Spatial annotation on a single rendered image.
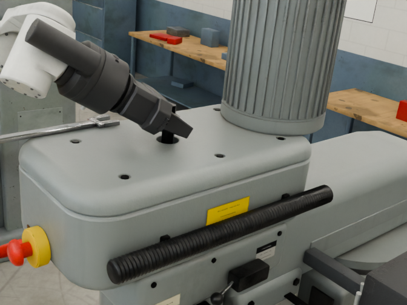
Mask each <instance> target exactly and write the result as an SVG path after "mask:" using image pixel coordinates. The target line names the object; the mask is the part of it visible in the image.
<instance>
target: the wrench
mask: <svg viewBox="0 0 407 305"><path fill-rule="evenodd" d="M106 120H109V121H106ZM101 121H106V122H101ZM117 125H120V121H119V120H110V115H108V114H106V115H102V116H95V117H91V118H88V119H87V120H86V121H81V122H75V123H68V124H64V125H57V126H50V127H46V128H39V129H35V130H28V131H21V132H17V133H10V134H4V135H0V144H1V143H7V142H14V141H17V140H24V139H31V138H34V137H41V136H47V135H51V134H57V133H64V132H68V131H74V130H81V129H85V128H91V127H95V126H96V127H98V128H106V127H111V126H117Z"/></svg>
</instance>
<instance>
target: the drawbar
mask: <svg viewBox="0 0 407 305"><path fill-rule="evenodd" d="M171 104H172V105H173V107H172V112H173V113H174V114H176V104H175V103H171ZM173 142H174V134H173V133H169V132H168V131H164V130H162V140H161V143H165V144H173Z"/></svg>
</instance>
